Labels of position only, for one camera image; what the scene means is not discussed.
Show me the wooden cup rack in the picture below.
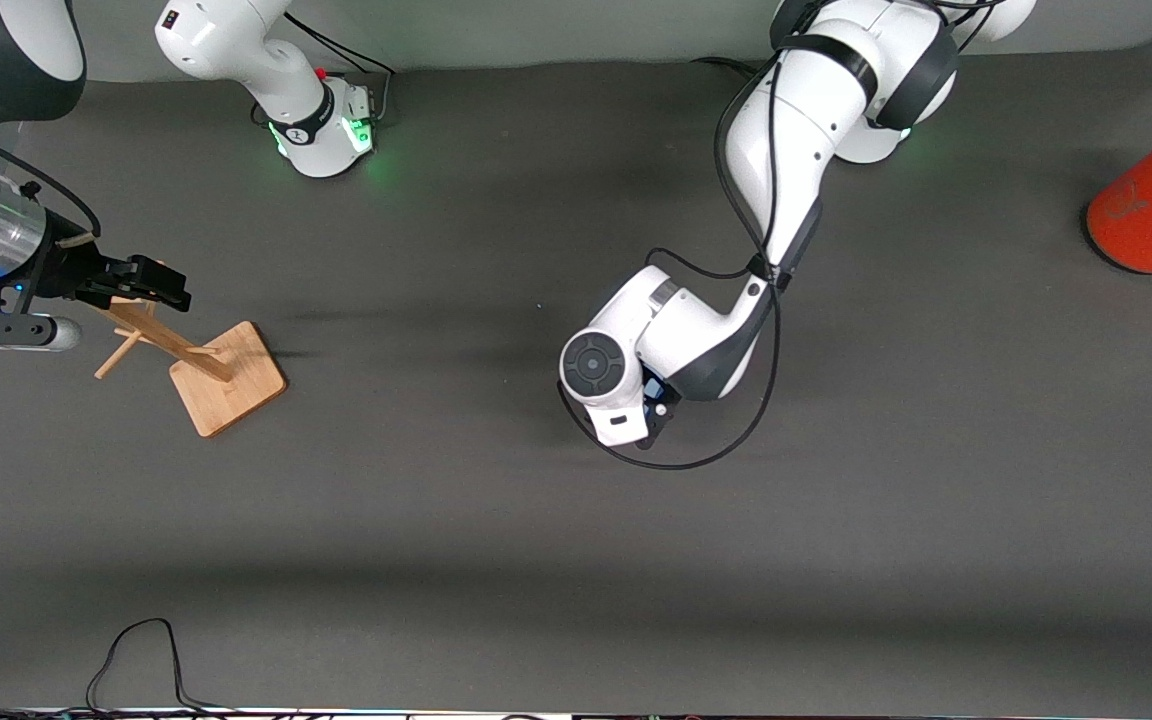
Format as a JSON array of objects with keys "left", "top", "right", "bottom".
[{"left": 94, "top": 298, "right": 289, "bottom": 439}]

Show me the orange cylindrical canister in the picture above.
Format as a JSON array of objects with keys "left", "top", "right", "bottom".
[{"left": 1086, "top": 113, "right": 1152, "bottom": 275}]

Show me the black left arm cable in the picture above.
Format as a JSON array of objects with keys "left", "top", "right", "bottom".
[{"left": 556, "top": 40, "right": 785, "bottom": 471}]

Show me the black right base cable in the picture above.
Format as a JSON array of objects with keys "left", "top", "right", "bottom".
[{"left": 281, "top": 12, "right": 397, "bottom": 123}]

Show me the black base cable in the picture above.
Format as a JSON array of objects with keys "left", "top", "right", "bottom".
[
  {"left": 691, "top": 57, "right": 767, "bottom": 83},
  {"left": 281, "top": 12, "right": 397, "bottom": 123}
]

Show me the black left base cable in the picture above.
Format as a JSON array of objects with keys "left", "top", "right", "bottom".
[{"left": 691, "top": 57, "right": 767, "bottom": 83}]

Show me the black looped cable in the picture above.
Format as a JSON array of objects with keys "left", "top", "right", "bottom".
[{"left": 86, "top": 618, "right": 237, "bottom": 715}]

